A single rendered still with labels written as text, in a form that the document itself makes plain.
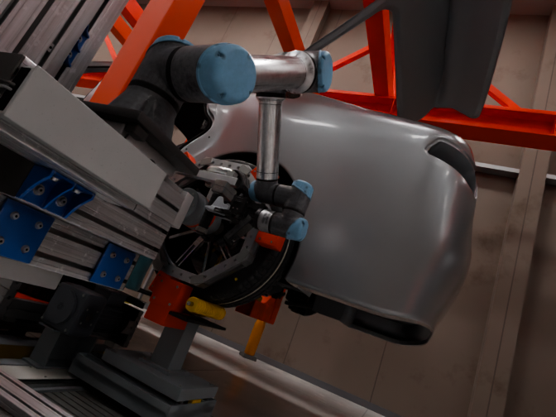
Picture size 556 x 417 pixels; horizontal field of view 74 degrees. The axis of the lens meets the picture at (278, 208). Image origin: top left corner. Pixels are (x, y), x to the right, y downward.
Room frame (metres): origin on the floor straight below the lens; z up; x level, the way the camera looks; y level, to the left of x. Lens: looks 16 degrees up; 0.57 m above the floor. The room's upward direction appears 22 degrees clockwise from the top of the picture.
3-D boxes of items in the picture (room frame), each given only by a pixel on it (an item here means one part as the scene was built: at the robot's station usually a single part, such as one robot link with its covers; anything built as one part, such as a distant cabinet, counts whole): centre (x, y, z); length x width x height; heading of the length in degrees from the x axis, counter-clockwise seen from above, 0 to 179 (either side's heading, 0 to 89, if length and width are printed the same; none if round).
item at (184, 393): (1.72, 0.20, 0.32); 0.40 x 0.30 x 0.28; 65
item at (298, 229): (1.16, -0.05, 0.85); 0.11 x 0.08 x 0.09; 65
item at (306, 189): (1.17, -0.04, 0.95); 0.11 x 0.08 x 0.11; 58
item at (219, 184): (1.31, 0.20, 0.93); 0.09 x 0.05 x 0.05; 155
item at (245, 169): (1.57, 0.27, 0.85); 0.54 x 0.07 x 0.54; 65
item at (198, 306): (1.61, 0.12, 0.51); 0.29 x 0.06 x 0.06; 155
